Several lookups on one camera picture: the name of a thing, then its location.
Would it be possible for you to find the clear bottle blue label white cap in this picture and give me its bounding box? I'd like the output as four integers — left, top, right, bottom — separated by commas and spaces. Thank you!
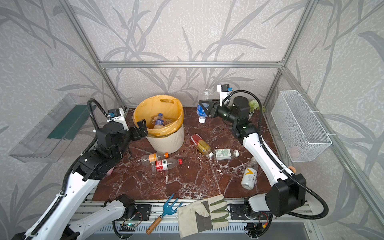
197, 89, 213, 124

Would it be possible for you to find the small Pepsi bottle blue cap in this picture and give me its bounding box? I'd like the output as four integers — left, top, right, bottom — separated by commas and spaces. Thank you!
154, 113, 166, 129

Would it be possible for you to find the red label bottle red cap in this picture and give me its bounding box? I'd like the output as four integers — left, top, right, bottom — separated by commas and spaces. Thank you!
152, 159, 183, 173

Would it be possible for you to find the white jar yellow V label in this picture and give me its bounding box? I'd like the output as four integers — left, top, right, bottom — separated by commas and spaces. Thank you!
241, 167, 258, 190

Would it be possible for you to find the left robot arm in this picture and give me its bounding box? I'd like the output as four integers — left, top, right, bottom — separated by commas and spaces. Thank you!
13, 120, 148, 240

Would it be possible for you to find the right arm base wiring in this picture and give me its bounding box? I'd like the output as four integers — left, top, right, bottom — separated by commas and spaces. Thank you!
244, 215, 273, 238

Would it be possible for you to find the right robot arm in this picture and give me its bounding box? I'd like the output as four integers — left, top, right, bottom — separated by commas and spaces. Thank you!
199, 96, 329, 220

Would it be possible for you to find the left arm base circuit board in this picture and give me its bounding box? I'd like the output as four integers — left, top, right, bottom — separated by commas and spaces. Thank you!
119, 222, 141, 233

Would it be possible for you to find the white bin yellow bag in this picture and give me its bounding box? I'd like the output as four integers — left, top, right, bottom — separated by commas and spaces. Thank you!
133, 95, 184, 154

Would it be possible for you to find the orange label bottle by bin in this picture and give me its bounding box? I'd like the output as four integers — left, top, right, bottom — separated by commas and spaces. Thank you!
141, 152, 169, 166

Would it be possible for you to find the white pot with plant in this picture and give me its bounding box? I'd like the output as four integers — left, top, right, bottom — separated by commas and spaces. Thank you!
249, 100, 260, 118

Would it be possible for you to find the red yellow drink can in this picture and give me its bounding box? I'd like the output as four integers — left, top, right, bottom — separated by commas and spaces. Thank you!
190, 134, 212, 156

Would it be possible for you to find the purple spatula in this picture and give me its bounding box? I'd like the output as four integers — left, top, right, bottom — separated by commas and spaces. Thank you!
107, 168, 114, 176

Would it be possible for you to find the small clear bottle white cap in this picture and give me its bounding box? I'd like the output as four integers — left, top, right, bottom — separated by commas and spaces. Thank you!
247, 158, 259, 171

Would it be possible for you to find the small tan round object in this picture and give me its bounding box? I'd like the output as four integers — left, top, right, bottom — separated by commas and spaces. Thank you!
288, 166, 297, 174

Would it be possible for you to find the teal garden hand rake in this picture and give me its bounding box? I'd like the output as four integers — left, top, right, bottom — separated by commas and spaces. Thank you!
146, 194, 183, 235

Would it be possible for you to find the beige work glove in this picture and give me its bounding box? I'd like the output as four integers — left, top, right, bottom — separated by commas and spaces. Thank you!
177, 195, 230, 239

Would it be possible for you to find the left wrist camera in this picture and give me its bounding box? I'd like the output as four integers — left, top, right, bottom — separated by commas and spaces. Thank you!
107, 108, 129, 131

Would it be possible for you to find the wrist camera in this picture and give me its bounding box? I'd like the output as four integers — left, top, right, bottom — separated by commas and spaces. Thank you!
107, 108, 129, 131
217, 84, 233, 107

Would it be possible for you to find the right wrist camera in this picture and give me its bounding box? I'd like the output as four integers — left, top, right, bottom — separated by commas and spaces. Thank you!
217, 84, 233, 107

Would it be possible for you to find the clear wall shelf green mat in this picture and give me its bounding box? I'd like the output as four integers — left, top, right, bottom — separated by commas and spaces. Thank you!
9, 94, 89, 163

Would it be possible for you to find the white wire mesh basket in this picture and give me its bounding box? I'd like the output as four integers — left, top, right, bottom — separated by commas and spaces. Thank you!
272, 90, 332, 163

